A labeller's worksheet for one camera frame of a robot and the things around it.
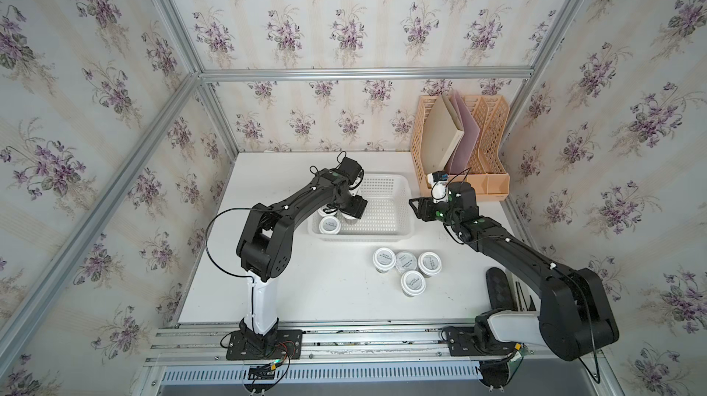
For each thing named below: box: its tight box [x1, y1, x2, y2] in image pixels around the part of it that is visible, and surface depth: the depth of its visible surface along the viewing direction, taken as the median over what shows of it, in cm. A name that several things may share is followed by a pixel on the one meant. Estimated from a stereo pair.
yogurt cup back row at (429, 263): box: [417, 250, 443, 279], surface depth 83 cm
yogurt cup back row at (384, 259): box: [371, 246, 397, 274], surface depth 84 cm
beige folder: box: [421, 94, 465, 175], surface depth 98 cm
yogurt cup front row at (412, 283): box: [400, 269, 427, 298], surface depth 79 cm
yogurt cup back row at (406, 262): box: [394, 251, 418, 275], surface depth 85 cm
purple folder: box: [446, 90, 481, 176], surface depth 93 cm
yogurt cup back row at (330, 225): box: [318, 215, 342, 235], surface depth 90 cm
